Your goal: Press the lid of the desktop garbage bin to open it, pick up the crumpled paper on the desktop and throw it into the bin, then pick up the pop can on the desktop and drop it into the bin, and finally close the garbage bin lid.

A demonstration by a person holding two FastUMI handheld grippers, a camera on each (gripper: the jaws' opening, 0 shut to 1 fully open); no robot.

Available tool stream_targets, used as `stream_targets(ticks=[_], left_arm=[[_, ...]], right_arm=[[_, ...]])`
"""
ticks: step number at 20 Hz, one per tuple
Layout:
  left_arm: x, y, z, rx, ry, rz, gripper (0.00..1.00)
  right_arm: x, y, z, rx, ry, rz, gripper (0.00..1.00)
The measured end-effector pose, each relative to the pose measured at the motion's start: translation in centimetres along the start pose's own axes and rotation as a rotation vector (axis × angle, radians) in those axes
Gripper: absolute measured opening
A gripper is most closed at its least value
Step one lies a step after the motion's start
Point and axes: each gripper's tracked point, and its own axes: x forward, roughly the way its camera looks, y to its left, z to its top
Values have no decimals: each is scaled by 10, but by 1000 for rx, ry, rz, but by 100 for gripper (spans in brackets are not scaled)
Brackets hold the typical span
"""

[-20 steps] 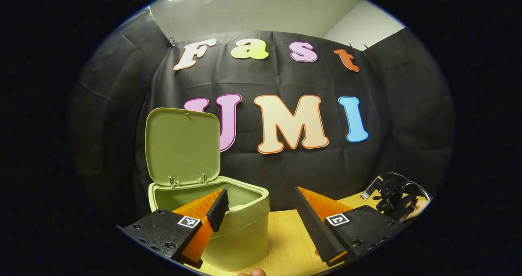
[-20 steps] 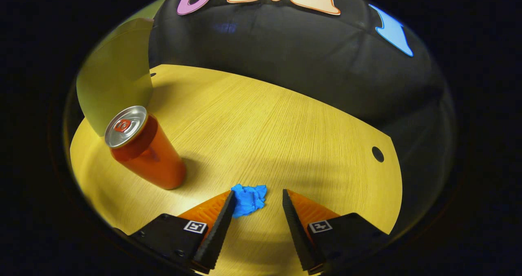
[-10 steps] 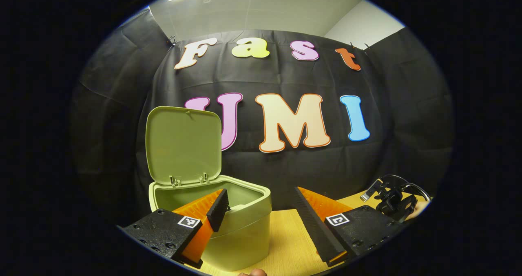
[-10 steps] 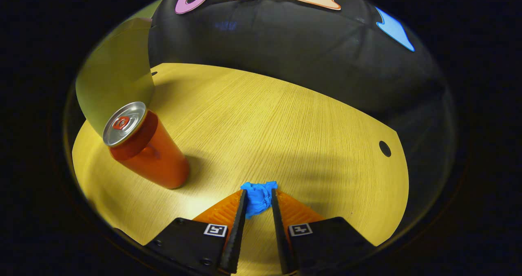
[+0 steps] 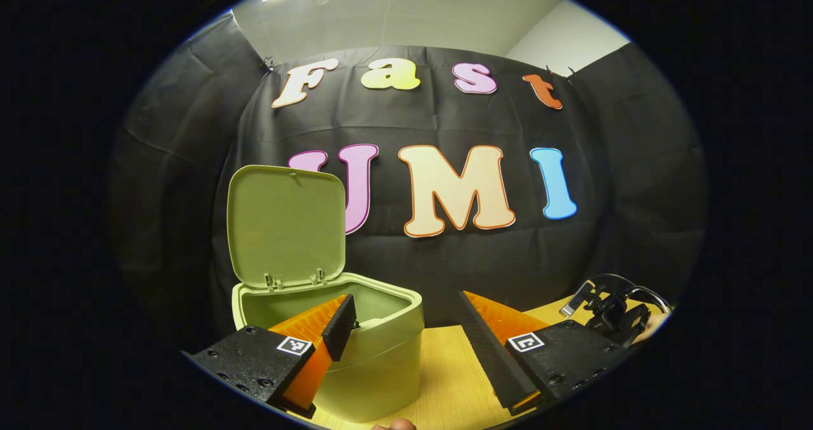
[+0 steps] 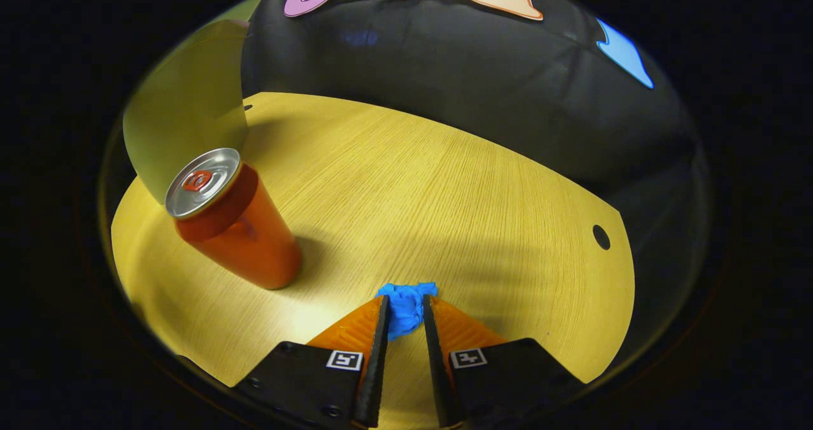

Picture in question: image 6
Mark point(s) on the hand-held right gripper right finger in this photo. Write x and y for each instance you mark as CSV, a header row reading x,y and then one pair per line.
x,y
433,366

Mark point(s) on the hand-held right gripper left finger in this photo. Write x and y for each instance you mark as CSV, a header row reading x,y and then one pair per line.
x,y
379,354

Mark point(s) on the blue paper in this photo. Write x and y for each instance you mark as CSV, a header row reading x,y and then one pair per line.
x,y
406,309

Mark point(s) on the orange pop can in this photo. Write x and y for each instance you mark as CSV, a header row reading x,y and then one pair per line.
x,y
241,233

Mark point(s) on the green desktop garbage bin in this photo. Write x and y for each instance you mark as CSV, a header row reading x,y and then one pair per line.
x,y
190,100

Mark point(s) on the black backdrop cloth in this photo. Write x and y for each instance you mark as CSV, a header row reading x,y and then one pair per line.
x,y
476,87

